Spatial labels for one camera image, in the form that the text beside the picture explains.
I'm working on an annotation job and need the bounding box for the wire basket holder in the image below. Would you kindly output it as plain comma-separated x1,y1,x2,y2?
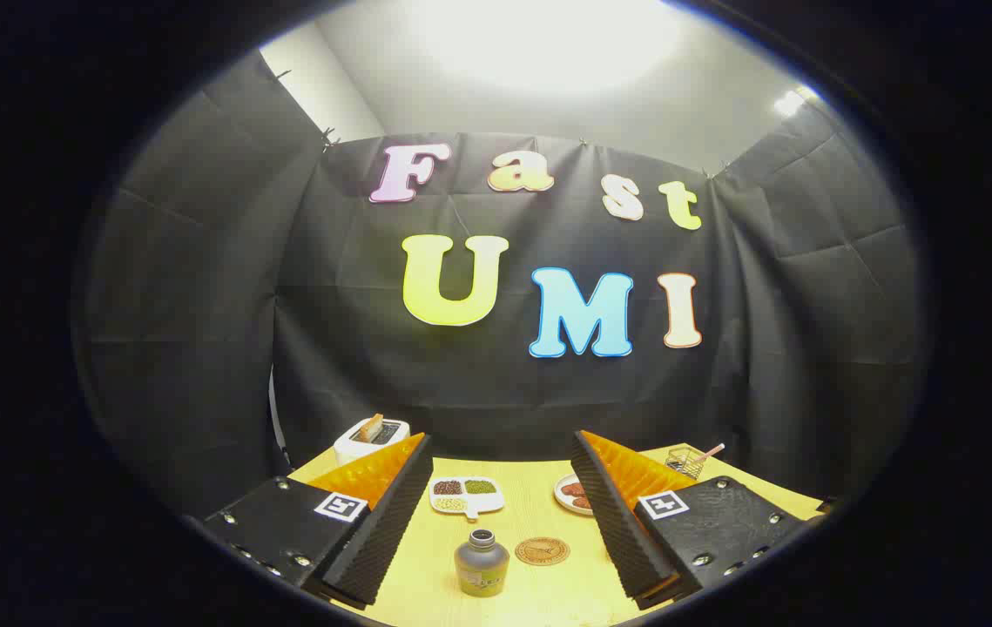
665,446,707,482

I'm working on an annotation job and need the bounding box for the white toaster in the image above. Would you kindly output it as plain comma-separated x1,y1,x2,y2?
334,418,411,467

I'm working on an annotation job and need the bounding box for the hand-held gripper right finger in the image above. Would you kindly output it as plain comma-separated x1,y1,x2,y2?
571,429,812,610

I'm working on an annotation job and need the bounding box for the wooden table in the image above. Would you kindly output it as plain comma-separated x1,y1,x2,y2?
287,444,826,627

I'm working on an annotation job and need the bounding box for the white divided bean dish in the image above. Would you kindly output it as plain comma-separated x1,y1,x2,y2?
429,475,505,521

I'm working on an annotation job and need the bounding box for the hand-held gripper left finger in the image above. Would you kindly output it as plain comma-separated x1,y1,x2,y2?
199,433,434,610

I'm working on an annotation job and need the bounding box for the white round plate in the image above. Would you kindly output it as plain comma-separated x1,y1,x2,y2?
553,473,597,516

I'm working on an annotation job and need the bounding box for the round wooden coaster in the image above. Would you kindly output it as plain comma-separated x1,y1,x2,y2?
515,536,570,567

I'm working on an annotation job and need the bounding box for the black backdrop cloth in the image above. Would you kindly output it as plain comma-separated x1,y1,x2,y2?
73,48,932,523

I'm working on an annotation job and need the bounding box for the silver bottle green label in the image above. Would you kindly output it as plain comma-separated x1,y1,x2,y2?
454,529,511,597

